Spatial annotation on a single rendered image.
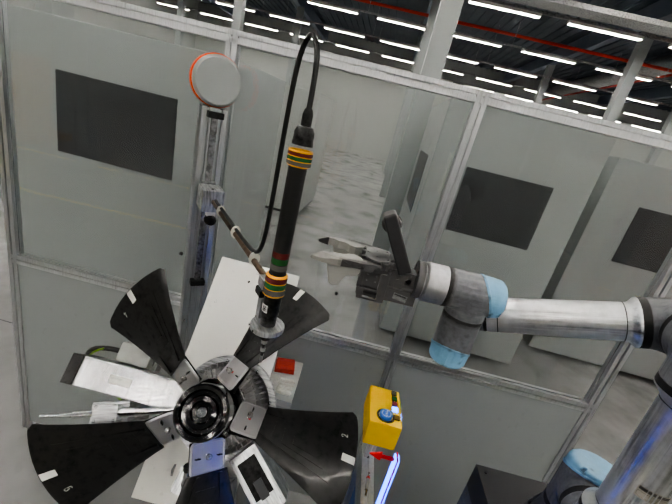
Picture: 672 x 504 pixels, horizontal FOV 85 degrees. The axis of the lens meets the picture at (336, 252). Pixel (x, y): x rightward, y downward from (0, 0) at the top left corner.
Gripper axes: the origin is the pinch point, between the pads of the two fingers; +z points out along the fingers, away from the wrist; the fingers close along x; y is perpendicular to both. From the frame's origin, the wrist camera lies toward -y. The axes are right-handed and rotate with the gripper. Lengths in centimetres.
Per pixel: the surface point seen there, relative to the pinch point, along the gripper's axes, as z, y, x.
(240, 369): 12.6, 36.5, 3.9
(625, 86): -568, -226, 990
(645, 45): -571, -317, 992
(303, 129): 6.6, -19.7, -1.9
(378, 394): -26, 57, 32
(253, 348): 11.2, 32.7, 7.6
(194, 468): 15, 52, -11
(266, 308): 7.6, 14.7, -2.6
